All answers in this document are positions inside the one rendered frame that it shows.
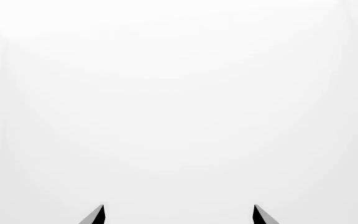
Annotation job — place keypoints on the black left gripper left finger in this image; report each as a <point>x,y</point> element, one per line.
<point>96,217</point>

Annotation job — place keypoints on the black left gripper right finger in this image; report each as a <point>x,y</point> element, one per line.
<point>262,218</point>

